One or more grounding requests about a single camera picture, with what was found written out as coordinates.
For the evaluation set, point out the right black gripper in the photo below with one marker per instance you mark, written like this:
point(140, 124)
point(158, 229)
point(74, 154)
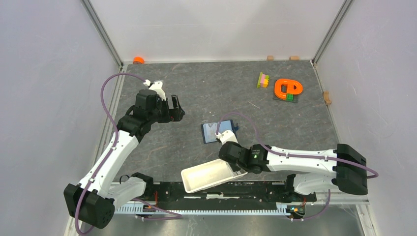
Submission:
point(234, 167)

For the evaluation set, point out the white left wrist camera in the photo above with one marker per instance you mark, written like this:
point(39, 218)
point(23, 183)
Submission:
point(157, 87)

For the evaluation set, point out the green lego brick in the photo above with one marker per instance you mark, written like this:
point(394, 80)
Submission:
point(289, 97)

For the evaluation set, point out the navy blue card holder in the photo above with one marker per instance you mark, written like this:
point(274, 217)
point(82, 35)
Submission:
point(226, 125)

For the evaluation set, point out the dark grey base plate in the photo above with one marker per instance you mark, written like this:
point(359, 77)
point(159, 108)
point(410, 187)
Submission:
point(284, 100)

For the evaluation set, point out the curved wooden piece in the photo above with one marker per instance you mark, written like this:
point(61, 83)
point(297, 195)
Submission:
point(326, 98)

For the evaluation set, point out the orange marble run piece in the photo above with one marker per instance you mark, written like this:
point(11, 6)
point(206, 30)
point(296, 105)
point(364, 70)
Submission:
point(283, 86)

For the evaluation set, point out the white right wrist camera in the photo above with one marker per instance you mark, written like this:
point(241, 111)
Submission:
point(226, 136)

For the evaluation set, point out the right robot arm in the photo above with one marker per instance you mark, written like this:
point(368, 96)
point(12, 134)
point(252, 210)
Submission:
point(342, 168)

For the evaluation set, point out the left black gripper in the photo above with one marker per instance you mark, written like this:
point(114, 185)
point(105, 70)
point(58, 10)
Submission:
point(174, 114)

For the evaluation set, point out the silver VIP credit card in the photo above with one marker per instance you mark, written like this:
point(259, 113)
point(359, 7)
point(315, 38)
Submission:
point(209, 132)

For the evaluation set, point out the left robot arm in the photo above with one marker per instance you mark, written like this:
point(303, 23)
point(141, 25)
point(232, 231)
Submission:
point(92, 200)

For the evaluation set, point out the pink green block stack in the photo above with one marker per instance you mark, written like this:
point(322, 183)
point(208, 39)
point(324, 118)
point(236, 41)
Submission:
point(263, 80)

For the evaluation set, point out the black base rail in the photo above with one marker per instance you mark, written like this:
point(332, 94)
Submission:
point(234, 195)

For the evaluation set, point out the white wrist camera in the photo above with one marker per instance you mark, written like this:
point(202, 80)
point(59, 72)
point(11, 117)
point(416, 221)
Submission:
point(226, 136)
point(157, 87)

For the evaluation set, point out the orange round cap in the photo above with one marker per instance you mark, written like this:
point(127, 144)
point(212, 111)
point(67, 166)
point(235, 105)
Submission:
point(138, 60)

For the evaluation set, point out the white plastic tray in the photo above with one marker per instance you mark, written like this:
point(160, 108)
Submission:
point(210, 174)

